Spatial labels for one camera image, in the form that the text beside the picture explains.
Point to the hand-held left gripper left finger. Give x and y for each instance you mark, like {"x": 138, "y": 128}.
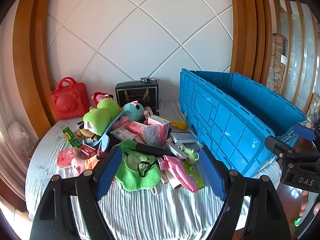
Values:
{"x": 107, "y": 172}

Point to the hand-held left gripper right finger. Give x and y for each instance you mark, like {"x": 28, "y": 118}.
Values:
{"x": 212, "y": 175}

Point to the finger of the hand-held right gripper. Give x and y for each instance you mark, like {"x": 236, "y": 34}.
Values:
{"x": 303, "y": 131}
{"x": 277, "y": 143}

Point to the light green plush toy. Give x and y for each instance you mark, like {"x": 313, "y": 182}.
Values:
{"x": 191, "y": 155}

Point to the large pink packet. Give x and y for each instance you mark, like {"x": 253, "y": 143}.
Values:
{"x": 178, "y": 172}

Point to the green cloth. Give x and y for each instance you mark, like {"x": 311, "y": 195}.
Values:
{"x": 140, "y": 182}

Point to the long white box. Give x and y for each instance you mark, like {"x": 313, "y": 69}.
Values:
{"x": 176, "y": 151}

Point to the black folding umbrella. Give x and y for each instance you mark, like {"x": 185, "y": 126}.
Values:
{"x": 152, "y": 149}

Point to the blue plastic crate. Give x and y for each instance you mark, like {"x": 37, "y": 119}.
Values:
{"x": 225, "y": 120}

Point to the white wood-grain desktop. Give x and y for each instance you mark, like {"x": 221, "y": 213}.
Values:
{"x": 150, "y": 210}

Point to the person's right hand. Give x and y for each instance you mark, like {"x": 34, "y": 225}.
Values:
{"x": 306, "y": 205}

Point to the light green packet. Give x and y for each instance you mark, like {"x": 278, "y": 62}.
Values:
{"x": 196, "y": 180}

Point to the maroon cloth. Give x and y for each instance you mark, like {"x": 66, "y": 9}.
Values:
{"x": 101, "y": 155}

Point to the red box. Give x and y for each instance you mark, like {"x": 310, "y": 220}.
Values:
{"x": 87, "y": 150}

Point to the pink orange pig plush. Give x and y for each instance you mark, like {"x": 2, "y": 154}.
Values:
{"x": 77, "y": 165}

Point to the white clear packet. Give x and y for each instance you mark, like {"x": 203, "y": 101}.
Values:
{"x": 122, "y": 133}

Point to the pink floral tissue pack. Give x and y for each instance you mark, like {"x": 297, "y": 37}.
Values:
{"x": 66, "y": 158}

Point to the brown plush toy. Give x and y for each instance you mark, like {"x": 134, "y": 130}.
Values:
{"x": 85, "y": 131}

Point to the blue white medicine box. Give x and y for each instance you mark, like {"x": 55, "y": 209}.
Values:
{"x": 183, "y": 137}

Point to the blue curved plastic item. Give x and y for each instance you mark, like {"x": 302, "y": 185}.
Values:
{"x": 113, "y": 123}

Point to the green box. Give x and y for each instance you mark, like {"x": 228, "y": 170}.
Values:
{"x": 70, "y": 137}

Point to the small pink box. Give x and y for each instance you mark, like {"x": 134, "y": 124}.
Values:
{"x": 161, "y": 163}

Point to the pink wipes pack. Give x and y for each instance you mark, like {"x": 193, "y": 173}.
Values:
{"x": 136, "y": 127}

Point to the clear plastic bag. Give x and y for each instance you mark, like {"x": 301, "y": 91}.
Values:
{"x": 150, "y": 135}

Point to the yellow plastic toy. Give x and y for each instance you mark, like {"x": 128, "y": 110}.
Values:
{"x": 178, "y": 124}

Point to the green frog plush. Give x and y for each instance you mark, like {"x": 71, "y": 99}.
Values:
{"x": 105, "y": 110}

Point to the teal plush toy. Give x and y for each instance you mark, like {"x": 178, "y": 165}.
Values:
{"x": 133, "y": 111}

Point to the pink white tissue pack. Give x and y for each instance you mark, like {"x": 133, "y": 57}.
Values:
{"x": 161, "y": 126}

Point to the rolled patterned carpet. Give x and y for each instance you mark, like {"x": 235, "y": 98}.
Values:
{"x": 277, "y": 62}

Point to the wooden slat partition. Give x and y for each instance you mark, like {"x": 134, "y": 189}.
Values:
{"x": 300, "y": 55}

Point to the red bear case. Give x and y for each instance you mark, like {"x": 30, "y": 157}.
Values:
{"x": 67, "y": 102}

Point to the black gift box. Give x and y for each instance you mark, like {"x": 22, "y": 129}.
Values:
{"x": 137, "y": 93}

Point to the white plastic bag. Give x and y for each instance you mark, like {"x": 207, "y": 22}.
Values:
{"x": 17, "y": 133}

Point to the metal clip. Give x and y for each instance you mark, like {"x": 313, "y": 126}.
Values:
{"x": 146, "y": 79}

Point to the wooden wall frame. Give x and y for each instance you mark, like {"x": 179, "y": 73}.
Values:
{"x": 30, "y": 55}
{"x": 247, "y": 30}

